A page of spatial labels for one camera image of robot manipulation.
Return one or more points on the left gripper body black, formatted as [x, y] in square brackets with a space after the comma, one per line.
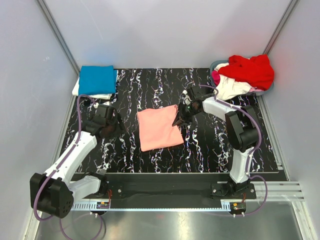
[112, 125]

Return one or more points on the magenta garment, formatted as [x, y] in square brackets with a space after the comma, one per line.
[215, 78]

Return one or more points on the white crumpled t shirt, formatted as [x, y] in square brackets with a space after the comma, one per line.
[229, 88]

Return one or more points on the aluminium rail frame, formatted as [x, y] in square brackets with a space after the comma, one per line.
[272, 191]

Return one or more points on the black marble pattern mat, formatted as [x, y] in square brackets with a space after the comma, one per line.
[206, 148]

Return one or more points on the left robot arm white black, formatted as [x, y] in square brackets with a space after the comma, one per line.
[54, 192]

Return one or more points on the red t shirt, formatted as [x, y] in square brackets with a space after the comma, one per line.
[256, 71]

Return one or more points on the grey blue laundry basket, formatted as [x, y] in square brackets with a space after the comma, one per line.
[253, 92]

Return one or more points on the black mounting base plate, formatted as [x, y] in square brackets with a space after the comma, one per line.
[198, 191]

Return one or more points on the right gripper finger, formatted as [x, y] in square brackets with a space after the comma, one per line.
[187, 121]
[176, 112]

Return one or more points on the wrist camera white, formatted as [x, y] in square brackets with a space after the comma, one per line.
[185, 98]
[96, 105]

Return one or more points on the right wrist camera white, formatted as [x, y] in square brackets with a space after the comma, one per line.
[185, 98]

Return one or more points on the folded blue t shirt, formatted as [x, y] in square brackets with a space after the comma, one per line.
[97, 80]

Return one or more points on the folded white t shirt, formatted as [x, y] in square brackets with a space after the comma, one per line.
[75, 92]

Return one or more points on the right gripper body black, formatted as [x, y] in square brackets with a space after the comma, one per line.
[189, 111]

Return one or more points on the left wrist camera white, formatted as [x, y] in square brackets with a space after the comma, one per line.
[96, 105]

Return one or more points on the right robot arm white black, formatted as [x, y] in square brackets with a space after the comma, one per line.
[242, 129]

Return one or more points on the salmon pink t shirt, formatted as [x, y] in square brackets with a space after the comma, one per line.
[156, 130]

